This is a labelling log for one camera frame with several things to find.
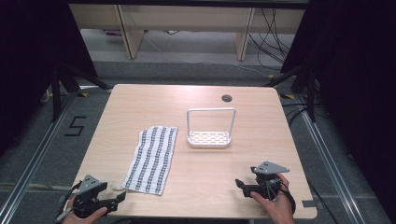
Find beige wooden shelf unit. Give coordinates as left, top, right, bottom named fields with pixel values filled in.
left=68, top=3, right=306, bottom=62

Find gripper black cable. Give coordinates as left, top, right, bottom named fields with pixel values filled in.
left=279, top=181, right=297, bottom=217
left=53, top=181, right=82, bottom=224

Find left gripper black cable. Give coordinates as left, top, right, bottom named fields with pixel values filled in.
left=53, top=181, right=82, bottom=224

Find black curtain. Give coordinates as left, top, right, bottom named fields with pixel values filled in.
left=0, top=0, right=98, bottom=158
left=279, top=0, right=396, bottom=217

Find white towel rack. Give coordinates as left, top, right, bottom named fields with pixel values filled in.
left=185, top=106, right=237, bottom=149

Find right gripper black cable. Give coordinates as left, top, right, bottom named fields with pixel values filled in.
left=279, top=181, right=297, bottom=217

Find person's right hand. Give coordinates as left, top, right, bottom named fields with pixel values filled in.
left=249, top=173, right=295, bottom=224

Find checkered white dish towel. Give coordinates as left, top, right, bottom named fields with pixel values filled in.
left=111, top=125, right=179, bottom=197

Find person's left hand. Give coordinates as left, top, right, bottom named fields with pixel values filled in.
left=60, top=195, right=108, bottom=224

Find black cable bundle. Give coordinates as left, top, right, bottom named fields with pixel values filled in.
left=247, top=7, right=296, bottom=69

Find black floor cable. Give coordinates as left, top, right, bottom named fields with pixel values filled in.
left=305, top=179, right=341, bottom=224

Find thin white floor cable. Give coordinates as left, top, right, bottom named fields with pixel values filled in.
left=231, top=61, right=273, bottom=79

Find black metal stand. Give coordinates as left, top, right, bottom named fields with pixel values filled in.
left=49, top=61, right=110, bottom=123
left=263, top=61, right=319, bottom=123

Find black floor cables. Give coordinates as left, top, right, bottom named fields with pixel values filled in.
left=280, top=102, right=310, bottom=126

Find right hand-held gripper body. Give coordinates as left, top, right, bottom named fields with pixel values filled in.
left=250, top=160, right=290, bottom=201

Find aluminium floor rail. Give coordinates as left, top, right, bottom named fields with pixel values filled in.
left=298, top=94, right=368, bottom=224
left=0, top=92, right=78, bottom=224

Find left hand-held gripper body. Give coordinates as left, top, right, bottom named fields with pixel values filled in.
left=72, top=174, right=108, bottom=219

